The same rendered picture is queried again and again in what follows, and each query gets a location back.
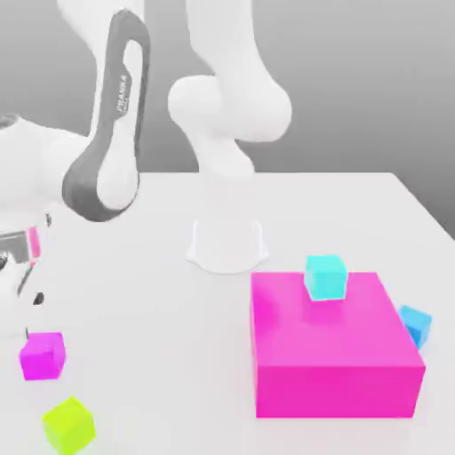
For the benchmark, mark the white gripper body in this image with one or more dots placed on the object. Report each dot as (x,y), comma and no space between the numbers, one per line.
(14,312)

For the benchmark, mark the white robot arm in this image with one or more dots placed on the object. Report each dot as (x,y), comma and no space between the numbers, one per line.
(227,106)

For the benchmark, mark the small magenta cube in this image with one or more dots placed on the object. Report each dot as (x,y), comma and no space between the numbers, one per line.
(39,359)

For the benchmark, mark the small yellow-green cube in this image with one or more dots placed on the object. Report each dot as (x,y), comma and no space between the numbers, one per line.
(69,426)

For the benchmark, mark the small cyan cube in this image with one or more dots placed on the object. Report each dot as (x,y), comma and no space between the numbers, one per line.
(325,279)

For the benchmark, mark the small blue cube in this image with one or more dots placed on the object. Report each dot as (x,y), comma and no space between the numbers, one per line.
(417,325)

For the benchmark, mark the large pink box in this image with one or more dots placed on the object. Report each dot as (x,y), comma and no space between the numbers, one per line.
(334,355)

